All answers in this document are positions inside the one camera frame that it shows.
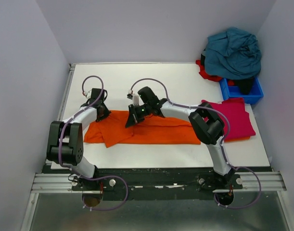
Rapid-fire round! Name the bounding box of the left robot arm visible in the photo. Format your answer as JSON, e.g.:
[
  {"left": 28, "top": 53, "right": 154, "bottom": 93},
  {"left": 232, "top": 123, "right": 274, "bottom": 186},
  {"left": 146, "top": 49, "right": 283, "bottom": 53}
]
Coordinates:
[{"left": 46, "top": 88, "right": 111, "bottom": 179}]

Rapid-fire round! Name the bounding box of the red crumpled t shirt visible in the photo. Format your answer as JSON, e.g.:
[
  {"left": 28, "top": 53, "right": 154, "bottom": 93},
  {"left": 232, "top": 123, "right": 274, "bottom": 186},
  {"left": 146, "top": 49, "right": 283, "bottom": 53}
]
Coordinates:
[{"left": 196, "top": 60, "right": 223, "bottom": 83}]

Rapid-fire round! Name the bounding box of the aluminium extrusion rail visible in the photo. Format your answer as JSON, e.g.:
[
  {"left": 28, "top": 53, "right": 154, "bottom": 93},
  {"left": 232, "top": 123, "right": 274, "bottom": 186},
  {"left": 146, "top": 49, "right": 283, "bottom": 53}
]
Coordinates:
[{"left": 31, "top": 172, "right": 287, "bottom": 194}]

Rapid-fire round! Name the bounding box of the blue plastic bin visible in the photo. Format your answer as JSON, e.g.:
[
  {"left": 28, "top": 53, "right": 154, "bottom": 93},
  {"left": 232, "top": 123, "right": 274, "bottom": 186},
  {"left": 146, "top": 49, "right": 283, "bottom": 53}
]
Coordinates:
[{"left": 219, "top": 77, "right": 264, "bottom": 104}]

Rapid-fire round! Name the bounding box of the folded magenta t shirt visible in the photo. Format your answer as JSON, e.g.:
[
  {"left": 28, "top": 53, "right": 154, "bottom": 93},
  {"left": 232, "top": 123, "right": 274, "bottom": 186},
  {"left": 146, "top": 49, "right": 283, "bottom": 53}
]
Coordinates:
[{"left": 202, "top": 98, "right": 256, "bottom": 139}]

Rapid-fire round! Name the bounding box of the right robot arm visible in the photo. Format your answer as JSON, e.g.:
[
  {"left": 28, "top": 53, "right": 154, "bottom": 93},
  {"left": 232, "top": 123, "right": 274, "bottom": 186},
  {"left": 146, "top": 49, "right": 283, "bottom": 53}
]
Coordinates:
[{"left": 125, "top": 87, "right": 234, "bottom": 186}]

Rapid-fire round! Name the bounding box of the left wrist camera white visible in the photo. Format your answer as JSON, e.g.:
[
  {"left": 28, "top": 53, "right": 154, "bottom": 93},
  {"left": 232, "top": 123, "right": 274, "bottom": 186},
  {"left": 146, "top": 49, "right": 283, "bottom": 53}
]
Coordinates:
[{"left": 82, "top": 90, "right": 92, "bottom": 99}]

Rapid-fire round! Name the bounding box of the teal crumpled t shirt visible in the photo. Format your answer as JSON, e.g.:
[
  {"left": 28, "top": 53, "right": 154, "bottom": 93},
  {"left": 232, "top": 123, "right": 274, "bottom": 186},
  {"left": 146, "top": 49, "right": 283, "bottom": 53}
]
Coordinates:
[{"left": 204, "top": 27, "right": 262, "bottom": 80}]

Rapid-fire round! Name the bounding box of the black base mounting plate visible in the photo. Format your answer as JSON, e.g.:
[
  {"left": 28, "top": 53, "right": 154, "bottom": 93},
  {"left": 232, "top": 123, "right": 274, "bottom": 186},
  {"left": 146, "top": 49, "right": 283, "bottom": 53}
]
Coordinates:
[{"left": 42, "top": 166, "right": 272, "bottom": 201}]

